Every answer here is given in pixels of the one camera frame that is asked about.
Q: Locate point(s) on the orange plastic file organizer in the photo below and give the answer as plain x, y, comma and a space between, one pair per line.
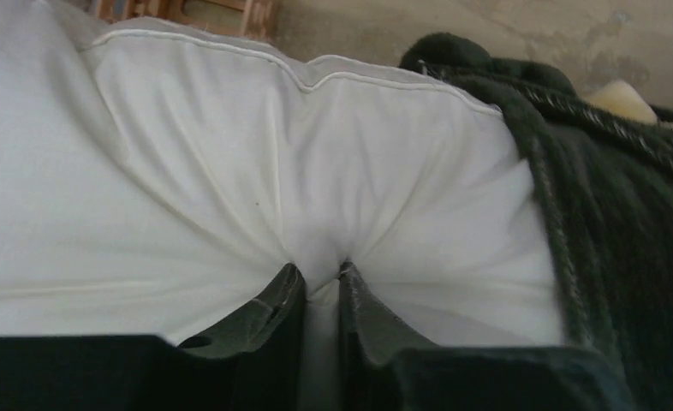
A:
246, 19

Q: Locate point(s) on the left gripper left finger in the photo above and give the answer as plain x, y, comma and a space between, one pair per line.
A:
250, 360

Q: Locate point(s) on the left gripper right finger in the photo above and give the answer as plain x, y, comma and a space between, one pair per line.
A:
387, 365

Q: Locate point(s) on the white pillow insert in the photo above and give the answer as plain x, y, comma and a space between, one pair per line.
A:
153, 178

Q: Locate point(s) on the black pillowcase with beige flowers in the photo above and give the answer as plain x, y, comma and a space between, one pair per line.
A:
605, 188

